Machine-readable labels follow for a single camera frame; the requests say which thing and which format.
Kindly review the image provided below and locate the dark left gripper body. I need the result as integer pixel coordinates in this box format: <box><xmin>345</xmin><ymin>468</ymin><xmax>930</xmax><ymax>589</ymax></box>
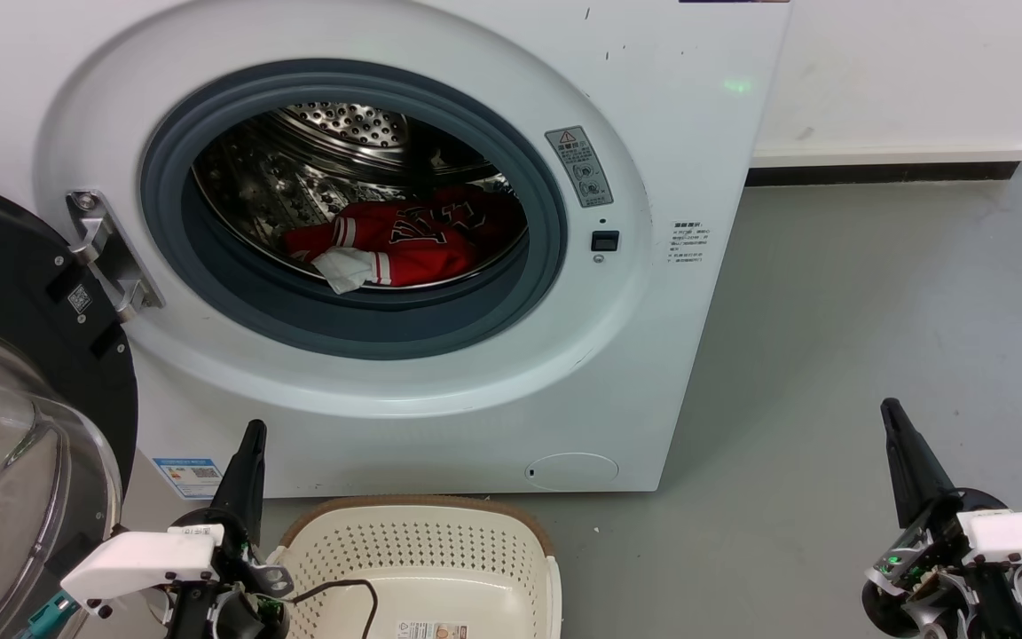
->
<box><xmin>165</xmin><ymin>508</ymin><xmax>295</xmax><ymax>639</ymax></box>

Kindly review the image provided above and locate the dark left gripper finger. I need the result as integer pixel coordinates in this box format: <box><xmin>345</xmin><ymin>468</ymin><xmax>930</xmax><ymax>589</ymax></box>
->
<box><xmin>209</xmin><ymin>420</ymin><xmax>267</xmax><ymax>544</ymax></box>

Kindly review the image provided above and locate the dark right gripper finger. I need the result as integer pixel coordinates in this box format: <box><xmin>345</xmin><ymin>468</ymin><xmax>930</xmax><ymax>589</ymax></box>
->
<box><xmin>881</xmin><ymin>398</ymin><xmax>956</xmax><ymax>530</ymax></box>

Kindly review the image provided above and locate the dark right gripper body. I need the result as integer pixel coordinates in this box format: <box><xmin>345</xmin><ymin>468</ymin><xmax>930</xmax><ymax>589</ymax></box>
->
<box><xmin>861</xmin><ymin>486</ymin><xmax>1022</xmax><ymax>639</ymax></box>

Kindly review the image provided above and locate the red and white jersey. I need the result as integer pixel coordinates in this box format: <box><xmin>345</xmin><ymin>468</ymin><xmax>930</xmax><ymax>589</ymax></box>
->
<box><xmin>284</xmin><ymin>185</ymin><xmax>525</xmax><ymax>296</ymax></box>

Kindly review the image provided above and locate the cream perforated laundry basket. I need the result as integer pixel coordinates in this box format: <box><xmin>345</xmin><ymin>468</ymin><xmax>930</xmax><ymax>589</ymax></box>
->
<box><xmin>267</xmin><ymin>495</ymin><xmax>562</xmax><ymax>639</ymax></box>

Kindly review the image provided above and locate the stainless steel washing machine drum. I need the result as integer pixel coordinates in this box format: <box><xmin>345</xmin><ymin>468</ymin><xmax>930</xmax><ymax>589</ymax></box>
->
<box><xmin>192</xmin><ymin>102</ymin><xmax>530</xmax><ymax>292</ymax></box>

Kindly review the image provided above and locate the washing machine door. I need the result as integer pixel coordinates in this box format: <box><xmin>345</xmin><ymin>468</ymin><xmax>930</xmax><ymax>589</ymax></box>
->
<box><xmin>0</xmin><ymin>176</ymin><xmax>139</xmax><ymax>639</ymax></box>

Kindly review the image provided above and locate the blue energy label sticker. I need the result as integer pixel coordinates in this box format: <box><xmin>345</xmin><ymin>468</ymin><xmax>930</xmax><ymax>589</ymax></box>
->
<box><xmin>153</xmin><ymin>457</ymin><xmax>224</xmax><ymax>501</ymax></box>

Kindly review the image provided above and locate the grey rubber door gasket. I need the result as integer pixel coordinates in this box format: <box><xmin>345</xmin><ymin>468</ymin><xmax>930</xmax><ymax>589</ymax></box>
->
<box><xmin>140</xmin><ymin>59</ymin><xmax>568</xmax><ymax>360</ymax></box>

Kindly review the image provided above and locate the metal door hinge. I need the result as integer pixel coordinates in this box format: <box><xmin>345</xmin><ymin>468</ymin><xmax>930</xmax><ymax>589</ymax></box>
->
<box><xmin>66</xmin><ymin>188</ymin><xmax>166</xmax><ymax>322</ymax></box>

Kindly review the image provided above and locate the white front-load washing machine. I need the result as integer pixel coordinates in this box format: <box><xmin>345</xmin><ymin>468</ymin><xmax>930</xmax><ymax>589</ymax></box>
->
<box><xmin>0</xmin><ymin>0</ymin><xmax>791</xmax><ymax>498</ymax></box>

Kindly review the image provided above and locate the white and black baseboard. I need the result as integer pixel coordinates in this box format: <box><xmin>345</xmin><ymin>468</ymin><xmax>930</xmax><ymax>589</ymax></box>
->
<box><xmin>746</xmin><ymin>138</ymin><xmax>1022</xmax><ymax>187</ymax></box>

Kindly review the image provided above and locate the round white filter cover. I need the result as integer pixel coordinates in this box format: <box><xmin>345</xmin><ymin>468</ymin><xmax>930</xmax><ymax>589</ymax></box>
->
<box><xmin>524</xmin><ymin>452</ymin><xmax>620</xmax><ymax>491</ymax></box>

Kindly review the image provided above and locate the grey warning sticker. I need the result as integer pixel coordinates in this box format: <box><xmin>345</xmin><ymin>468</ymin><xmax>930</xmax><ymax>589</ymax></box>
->
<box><xmin>545</xmin><ymin>125</ymin><xmax>615</xmax><ymax>209</ymax></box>

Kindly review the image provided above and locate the thin black cable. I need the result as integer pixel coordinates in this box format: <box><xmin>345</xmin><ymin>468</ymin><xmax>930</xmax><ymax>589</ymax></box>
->
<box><xmin>285</xmin><ymin>580</ymin><xmax>379</xmax><ymax>639</ymax></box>

